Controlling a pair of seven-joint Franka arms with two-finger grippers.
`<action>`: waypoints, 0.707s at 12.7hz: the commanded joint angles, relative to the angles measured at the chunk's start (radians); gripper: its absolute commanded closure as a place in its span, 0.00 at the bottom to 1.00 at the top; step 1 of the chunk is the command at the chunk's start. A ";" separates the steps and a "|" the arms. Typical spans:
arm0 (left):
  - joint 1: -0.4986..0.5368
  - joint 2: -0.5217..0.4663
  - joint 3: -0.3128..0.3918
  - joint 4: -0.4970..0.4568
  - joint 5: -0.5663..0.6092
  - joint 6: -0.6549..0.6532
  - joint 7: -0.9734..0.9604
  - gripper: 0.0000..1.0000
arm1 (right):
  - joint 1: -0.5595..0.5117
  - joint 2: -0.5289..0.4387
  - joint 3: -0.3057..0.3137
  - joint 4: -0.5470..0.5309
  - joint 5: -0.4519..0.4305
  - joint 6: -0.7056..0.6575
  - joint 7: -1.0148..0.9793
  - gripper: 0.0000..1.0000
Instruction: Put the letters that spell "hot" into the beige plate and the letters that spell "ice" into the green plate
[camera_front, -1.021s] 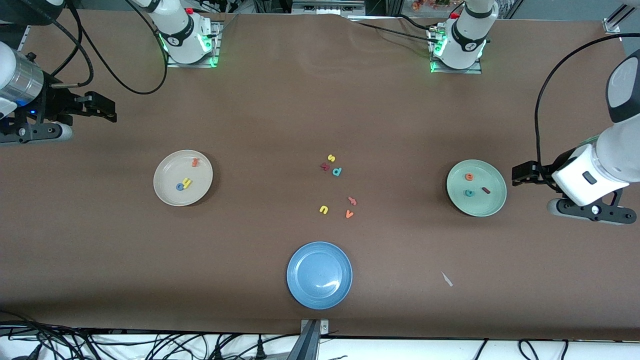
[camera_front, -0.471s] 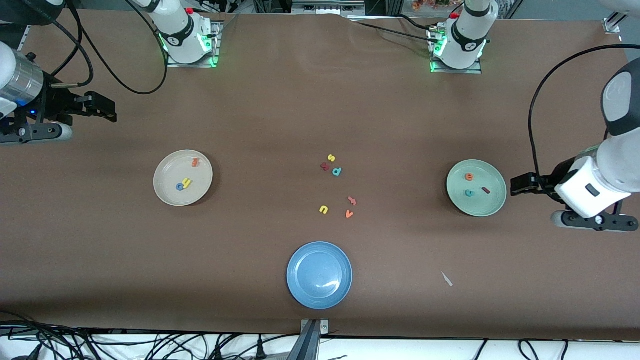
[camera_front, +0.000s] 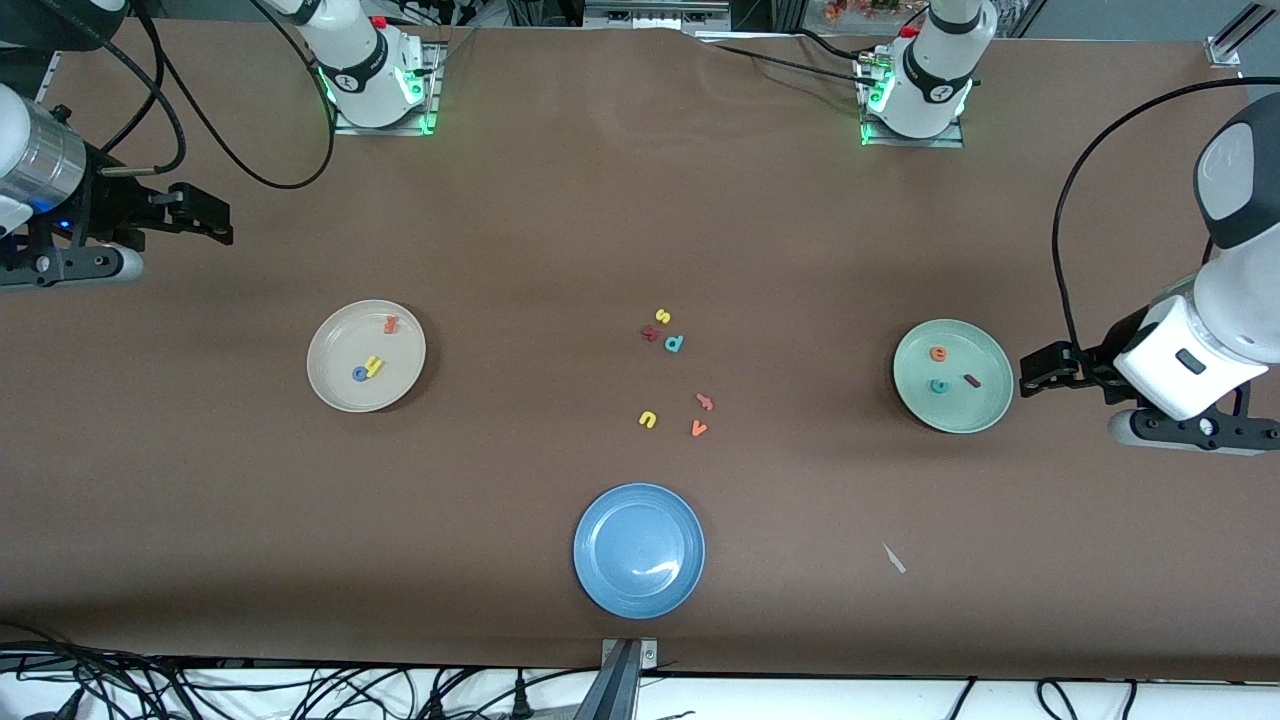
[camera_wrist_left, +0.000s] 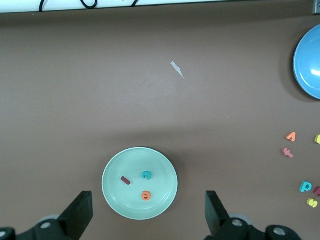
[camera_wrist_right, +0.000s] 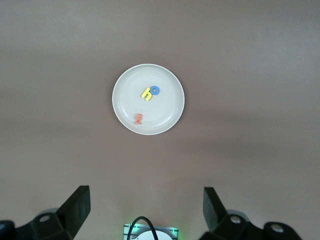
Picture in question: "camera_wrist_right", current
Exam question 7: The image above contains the yellow foam letter h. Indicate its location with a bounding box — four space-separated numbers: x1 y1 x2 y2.
141 86 154 102

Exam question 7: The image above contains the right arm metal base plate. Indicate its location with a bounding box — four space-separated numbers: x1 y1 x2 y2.
123 223 180 240

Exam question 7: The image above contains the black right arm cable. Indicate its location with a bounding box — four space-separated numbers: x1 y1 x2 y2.
129 216 159 240

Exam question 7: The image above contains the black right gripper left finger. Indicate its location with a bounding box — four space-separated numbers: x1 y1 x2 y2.
0 185 91 240

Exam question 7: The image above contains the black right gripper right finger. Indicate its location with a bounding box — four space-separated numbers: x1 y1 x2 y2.
197 186 305 240

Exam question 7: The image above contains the beige brown plate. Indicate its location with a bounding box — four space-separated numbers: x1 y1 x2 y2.
111 63 186 136

